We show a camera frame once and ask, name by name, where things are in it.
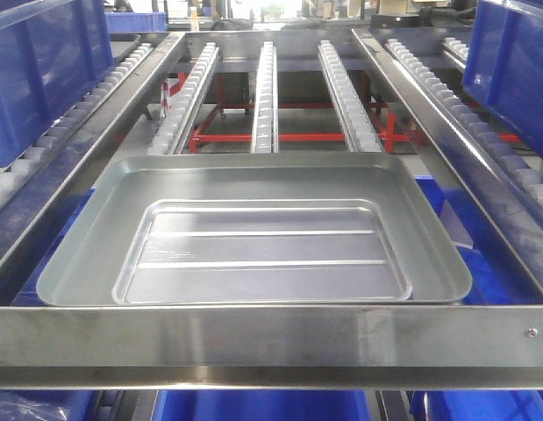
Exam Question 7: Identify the steel front rack beam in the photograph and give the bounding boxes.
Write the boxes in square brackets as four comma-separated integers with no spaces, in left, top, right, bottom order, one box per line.
[0,304,543,390]

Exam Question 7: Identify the blue bin upper left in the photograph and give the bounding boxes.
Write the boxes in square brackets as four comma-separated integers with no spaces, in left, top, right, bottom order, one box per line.
[0,1,113,168]

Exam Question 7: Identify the far left roller track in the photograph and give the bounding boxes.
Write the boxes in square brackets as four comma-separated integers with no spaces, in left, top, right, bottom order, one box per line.
[0,42,154,209]

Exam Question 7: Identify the blue bin upper right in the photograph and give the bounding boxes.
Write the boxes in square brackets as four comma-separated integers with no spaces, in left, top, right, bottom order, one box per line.
[463,1,543,159]

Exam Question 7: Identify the large silver metal tray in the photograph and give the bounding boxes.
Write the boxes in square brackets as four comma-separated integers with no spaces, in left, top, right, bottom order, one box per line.
[37,153,472,306]

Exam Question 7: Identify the white roller track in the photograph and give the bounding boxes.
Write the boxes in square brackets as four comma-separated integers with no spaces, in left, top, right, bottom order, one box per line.
[146,42,219,155]
[318,40,383,153]
[250,41,279,153]

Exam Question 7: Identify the middle white roller track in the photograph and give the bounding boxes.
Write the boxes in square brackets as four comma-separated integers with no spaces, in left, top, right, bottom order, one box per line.
[250,41,279,153]

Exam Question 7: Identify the steel divider rail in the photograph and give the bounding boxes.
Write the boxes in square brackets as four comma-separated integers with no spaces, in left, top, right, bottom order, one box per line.
[353,28,543,303]
[0,32,184,277]

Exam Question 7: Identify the right steel divider rail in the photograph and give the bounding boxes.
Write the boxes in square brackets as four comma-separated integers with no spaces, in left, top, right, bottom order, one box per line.
[353,28,543,303]

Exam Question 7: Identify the blue bin below centre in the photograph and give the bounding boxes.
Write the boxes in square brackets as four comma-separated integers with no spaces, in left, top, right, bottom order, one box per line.
[152,389,369,420]

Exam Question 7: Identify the right white roller track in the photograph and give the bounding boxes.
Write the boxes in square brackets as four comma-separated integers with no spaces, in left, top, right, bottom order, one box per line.
[318,40,383,153]

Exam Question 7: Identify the small silver metal tray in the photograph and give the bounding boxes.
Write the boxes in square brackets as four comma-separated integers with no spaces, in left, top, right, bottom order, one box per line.
[112,199,412,305]

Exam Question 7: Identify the red metal cart frame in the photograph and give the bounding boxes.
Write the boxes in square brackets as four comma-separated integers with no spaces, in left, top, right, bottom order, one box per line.
[161,72,522,153]

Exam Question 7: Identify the left white roller track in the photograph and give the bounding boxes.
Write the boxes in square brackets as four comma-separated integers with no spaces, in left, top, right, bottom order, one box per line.
[146,42,219,155]

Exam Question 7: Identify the far right roller track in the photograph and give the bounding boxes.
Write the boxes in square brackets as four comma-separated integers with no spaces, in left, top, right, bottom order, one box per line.
[385,39,543,210]

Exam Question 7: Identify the left steel divider rail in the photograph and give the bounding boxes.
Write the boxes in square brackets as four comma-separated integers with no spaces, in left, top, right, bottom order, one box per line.
[0,32,184,277]

